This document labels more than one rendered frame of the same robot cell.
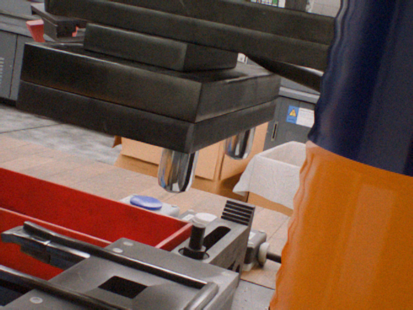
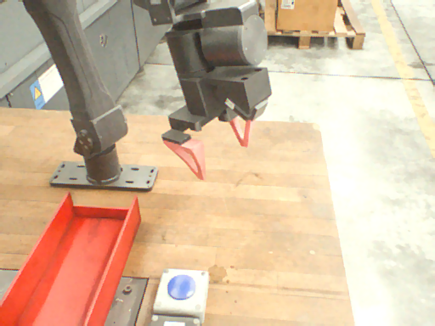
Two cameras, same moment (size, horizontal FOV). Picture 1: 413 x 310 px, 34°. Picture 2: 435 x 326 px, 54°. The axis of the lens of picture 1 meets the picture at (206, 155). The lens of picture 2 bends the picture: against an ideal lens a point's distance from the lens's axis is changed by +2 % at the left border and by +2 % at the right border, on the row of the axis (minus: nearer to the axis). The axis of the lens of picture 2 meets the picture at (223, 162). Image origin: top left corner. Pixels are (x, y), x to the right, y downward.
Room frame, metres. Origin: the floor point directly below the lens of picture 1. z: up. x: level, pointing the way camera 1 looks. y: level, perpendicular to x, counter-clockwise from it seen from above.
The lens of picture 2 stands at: (0.78, -0.31, 1.43)
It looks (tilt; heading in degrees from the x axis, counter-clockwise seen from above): 37 degrees down; 79
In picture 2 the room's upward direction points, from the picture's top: straight up
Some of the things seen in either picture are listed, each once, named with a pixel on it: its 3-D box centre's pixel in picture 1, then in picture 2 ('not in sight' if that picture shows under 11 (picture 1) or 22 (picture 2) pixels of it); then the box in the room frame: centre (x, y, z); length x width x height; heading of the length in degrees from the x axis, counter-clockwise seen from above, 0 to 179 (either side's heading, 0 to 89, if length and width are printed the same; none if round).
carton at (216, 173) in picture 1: (184, 173); not in sight; (2.99, 0.08, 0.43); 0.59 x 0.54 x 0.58; 159
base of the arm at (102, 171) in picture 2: not in sight; (102, 161); (0.68, 0.37, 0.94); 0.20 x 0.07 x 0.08; 163
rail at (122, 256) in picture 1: (131, 274); not in sight; (0.47, 0.04, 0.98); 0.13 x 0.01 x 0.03; 73
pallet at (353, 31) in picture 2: not in sight; (300, 17); (2.33, 3.61, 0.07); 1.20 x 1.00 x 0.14; 74
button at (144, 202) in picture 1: (145, 206); (182, 289); (0.79, 0.06, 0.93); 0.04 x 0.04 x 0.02
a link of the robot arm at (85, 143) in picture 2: not in sight; (100, 134); (0.69, 0.37, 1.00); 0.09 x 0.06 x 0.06; 46
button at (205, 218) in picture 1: (205, 224); not in sight; (0.77, -0.01, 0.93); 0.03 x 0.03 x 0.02
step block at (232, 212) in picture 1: (224, 250); not in sight; (0.65, -0.04, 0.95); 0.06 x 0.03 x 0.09; 163
